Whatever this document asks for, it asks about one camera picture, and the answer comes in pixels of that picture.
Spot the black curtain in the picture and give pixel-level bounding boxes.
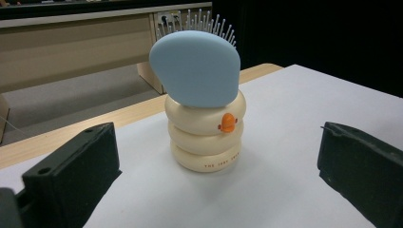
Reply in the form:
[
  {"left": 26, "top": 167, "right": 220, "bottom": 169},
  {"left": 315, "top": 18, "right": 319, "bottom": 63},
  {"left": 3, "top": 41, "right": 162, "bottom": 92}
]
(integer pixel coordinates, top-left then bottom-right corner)
[{"left": 211, "top": 0, "right": 403, "bottom": 99}]

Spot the light blue hairbrush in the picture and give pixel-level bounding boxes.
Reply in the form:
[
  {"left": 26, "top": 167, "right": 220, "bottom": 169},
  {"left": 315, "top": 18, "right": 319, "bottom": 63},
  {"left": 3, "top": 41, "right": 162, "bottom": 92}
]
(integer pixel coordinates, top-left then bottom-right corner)
[{"left": 148, "top": 9, "right": 241, "bottom": 108}]

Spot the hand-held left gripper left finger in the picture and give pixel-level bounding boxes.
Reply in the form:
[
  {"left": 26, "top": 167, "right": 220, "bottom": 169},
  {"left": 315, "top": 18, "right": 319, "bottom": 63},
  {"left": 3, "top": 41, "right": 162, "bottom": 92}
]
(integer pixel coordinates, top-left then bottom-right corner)
[{"left": 21, "top": 122, "right": 124, "bottom": 228}]

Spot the beige desk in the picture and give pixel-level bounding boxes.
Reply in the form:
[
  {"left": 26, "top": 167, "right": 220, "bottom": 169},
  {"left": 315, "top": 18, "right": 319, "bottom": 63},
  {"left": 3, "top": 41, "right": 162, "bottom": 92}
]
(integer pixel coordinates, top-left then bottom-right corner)
[{"left": 0, "top": 1, "right": 213, "bottom": 94}]

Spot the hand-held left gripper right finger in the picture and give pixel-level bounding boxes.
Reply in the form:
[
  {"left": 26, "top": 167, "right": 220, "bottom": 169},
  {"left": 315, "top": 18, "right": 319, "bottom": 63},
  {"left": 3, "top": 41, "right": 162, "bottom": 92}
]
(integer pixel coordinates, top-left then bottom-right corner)
[{"left": 317, "top": 121, "right": 403, "bottom": 228}]

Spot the wall power socket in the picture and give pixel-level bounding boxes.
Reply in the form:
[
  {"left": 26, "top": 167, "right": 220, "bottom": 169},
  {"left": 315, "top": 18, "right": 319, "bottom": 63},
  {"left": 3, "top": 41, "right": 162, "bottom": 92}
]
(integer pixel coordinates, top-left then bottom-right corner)
[{"left": 154, "top": 10, "right": 183, "bottom": 32}]

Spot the cream ringed duck holder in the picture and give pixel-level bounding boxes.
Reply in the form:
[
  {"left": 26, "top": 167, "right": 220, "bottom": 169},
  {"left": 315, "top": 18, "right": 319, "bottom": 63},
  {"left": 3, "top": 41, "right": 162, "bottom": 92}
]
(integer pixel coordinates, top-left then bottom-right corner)
[{"left": 163, "top": 89, "right": 247, "bottom": 174}]

